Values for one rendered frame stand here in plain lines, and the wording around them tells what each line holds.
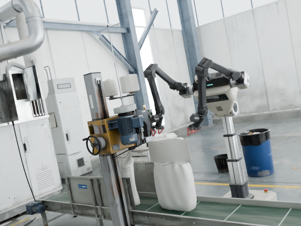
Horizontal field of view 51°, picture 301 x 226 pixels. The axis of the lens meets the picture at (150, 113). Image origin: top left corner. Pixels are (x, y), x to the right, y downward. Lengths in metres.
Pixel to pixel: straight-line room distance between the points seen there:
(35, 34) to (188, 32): 7.45
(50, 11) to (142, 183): 5.25
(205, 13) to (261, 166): 7.81
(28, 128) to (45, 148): 0.44
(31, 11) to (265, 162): 4.16
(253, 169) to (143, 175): 1.92
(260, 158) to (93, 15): 5.74
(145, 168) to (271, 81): 7.77
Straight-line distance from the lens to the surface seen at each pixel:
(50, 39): 7.70
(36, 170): 5.57
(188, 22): 11.88
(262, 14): 11.01
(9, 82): 4.96
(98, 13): 8.92
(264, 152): 4.94
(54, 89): 6.72
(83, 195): 3.72
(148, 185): 3.71
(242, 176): 3.36
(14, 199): 5.43
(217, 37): 11.55
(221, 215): 2.84
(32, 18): 5.35
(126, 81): 2.84
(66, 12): 8.24
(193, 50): 11.73
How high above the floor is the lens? 1.46
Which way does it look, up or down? 3 degrees down
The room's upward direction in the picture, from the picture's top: 11 degrees counter-clockwise
